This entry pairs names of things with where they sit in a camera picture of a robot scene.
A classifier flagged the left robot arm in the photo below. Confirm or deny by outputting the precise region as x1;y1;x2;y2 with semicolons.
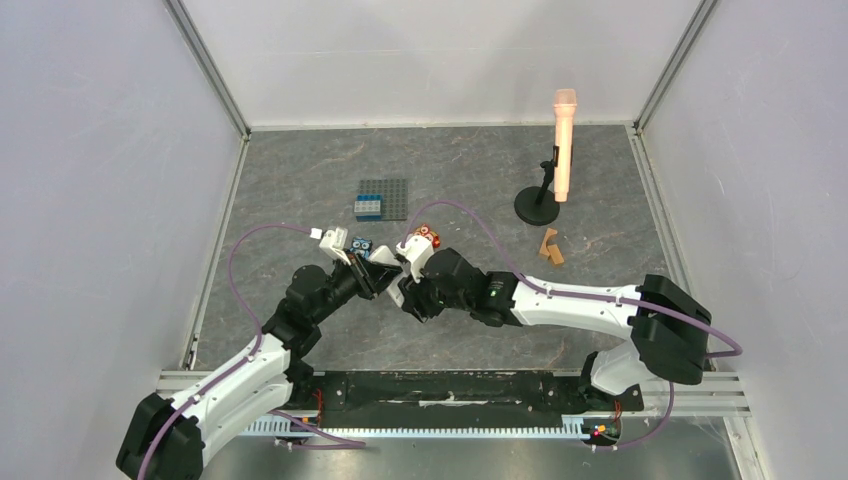
115;254;403;479

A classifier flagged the white remote control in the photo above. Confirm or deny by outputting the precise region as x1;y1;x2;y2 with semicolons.
368;245;405;307

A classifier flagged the purple cable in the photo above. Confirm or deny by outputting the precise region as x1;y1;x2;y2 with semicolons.
135;223;323;480
402;199;744;359

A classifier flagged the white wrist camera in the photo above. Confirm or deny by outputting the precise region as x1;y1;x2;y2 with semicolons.
395;235;434;283
309;227;350;265

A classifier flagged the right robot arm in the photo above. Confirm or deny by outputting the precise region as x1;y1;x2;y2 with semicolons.
388;248;711;408

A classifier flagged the grey lego baseplate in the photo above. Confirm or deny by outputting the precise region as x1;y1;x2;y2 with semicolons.
357;178;409;221

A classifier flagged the blue owl toy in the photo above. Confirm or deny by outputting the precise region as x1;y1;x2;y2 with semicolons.
348;237;373;259

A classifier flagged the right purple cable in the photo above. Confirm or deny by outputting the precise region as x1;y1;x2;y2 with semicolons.
402;199;744;359

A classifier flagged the red owl toy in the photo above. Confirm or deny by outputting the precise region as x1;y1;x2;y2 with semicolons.
414;224;441;249

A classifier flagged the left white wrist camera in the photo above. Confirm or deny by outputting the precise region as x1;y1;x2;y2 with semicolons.
309;227;350;265

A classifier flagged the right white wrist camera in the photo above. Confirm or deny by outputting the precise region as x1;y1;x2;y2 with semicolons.
395;235;434;283

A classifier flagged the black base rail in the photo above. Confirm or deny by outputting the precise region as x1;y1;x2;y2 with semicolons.
284;370;644;429

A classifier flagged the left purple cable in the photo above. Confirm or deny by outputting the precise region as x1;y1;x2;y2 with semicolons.
135;223;323;480

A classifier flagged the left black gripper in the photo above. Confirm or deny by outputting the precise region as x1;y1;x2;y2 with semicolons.
311;249;402;325

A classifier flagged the white cable duct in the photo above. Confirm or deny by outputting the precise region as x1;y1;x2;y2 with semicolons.
240;415;621;441

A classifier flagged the black microphone stand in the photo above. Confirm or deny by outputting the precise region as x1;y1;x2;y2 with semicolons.
514;145;560;226

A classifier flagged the blue grey lego brick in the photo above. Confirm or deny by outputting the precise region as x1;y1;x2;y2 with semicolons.
353;194;383;221

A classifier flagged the brown wooden block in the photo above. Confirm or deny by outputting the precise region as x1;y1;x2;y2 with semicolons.
547;244;565;267
538;228;558;259

